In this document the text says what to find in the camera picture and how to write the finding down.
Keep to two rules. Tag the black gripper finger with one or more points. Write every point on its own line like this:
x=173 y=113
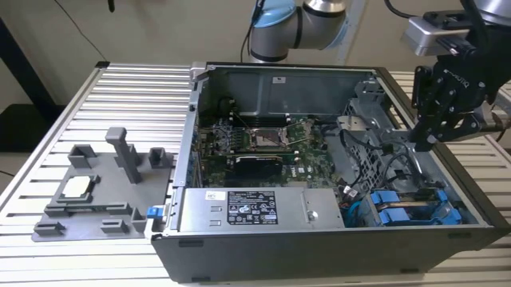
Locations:
x=462 y=127
x=422 y=131

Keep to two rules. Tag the hard disk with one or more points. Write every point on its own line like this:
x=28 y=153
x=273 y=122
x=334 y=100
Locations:
x=384 y=198

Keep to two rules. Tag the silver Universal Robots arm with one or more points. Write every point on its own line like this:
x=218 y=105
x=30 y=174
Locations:
x=274 y=36

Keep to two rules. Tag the grey metal disk bay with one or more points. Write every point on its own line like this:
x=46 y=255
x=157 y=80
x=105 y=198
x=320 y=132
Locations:
x=366 y=140

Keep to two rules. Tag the blue disk carrier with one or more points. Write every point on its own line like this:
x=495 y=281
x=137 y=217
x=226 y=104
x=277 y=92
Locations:
x=392 y=216

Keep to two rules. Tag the green motherboard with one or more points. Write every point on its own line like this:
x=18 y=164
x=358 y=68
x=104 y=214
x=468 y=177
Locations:
x=310 y=170

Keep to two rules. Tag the CPU socket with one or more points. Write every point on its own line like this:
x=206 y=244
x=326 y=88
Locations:
x=266 y=138

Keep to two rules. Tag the RAM slots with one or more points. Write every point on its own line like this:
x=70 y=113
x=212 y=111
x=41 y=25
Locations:
x=258 y=119

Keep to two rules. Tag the black graphics card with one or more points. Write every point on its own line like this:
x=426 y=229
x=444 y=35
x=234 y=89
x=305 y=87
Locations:
x=254 y=166

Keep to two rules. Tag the black open PC case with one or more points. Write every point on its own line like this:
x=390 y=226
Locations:
x=278 y=254

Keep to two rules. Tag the silver power supply unit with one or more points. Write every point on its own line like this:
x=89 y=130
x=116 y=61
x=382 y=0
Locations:
x=198 y=206

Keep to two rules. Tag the blue case latch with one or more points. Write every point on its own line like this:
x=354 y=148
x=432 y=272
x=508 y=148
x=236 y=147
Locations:
x=153 y=213

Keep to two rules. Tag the grey parts rack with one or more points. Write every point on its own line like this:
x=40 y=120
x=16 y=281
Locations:
x=110 y=194

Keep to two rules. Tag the silver CPU chip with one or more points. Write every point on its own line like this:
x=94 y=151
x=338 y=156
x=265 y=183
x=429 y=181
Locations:
x=77 y=186

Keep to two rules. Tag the dark furniture panel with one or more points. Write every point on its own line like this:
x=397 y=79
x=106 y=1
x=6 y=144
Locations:
x=20 y=89

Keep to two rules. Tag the silver side camera mount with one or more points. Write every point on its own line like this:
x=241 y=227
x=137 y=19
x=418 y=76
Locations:
x=492 y=119

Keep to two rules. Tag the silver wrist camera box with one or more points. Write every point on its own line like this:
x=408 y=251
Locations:
x=426 y=33

